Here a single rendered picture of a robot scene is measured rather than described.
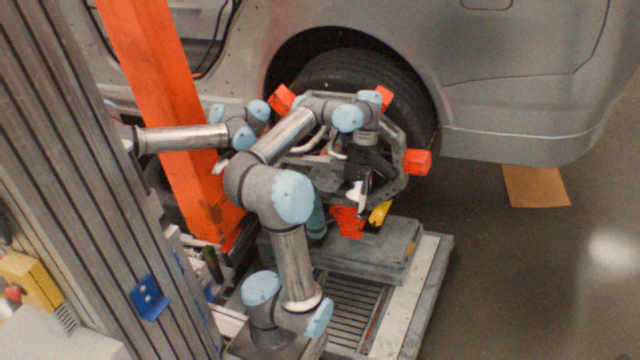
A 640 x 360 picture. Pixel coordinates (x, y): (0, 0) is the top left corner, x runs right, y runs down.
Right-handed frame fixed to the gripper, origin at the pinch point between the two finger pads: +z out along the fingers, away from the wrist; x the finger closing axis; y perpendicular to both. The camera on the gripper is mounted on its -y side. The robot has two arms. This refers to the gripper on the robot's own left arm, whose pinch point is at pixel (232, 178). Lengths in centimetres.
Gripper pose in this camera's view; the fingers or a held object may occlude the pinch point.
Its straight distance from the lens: 222.0
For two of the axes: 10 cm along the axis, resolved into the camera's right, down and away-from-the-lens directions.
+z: -3.7, 7.2, 5.9
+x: 9.3, 2.7, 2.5
